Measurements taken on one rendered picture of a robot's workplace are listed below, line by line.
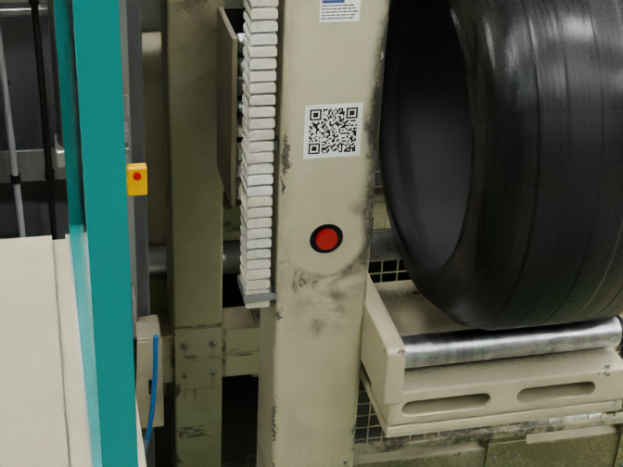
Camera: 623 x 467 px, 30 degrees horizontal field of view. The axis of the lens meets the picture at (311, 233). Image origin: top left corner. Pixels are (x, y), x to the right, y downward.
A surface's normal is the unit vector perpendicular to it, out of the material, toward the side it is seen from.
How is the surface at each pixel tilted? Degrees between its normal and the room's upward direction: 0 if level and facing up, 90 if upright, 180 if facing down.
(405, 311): 0
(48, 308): 0
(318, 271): 90
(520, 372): 0
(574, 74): 55
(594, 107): 62
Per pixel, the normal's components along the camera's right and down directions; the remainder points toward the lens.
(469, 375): 0.04, -0.86
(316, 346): 0.22, 0.50
